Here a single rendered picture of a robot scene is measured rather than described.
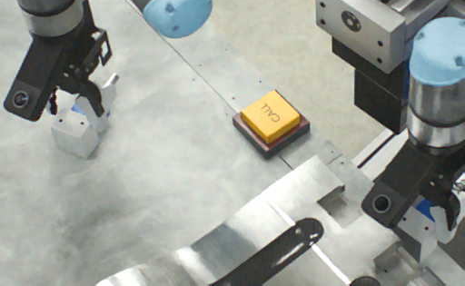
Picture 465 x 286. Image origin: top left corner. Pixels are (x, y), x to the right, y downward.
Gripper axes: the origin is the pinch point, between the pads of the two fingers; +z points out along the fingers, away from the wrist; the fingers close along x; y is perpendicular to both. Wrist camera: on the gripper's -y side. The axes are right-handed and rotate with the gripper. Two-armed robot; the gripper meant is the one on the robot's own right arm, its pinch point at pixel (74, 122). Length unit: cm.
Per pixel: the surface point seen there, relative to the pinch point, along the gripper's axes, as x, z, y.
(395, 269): -49.8, -1.7, -4.1
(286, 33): 13, 85, 91
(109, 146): -4.3, 4.6, 0.9
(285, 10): 17, 85, 97
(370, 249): -46.4, -4.4, -4.2
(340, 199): -39.4, -1.7, 2.5
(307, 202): -36.4, -4.4, -1.2
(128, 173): -9.1, 4.6, -2.1
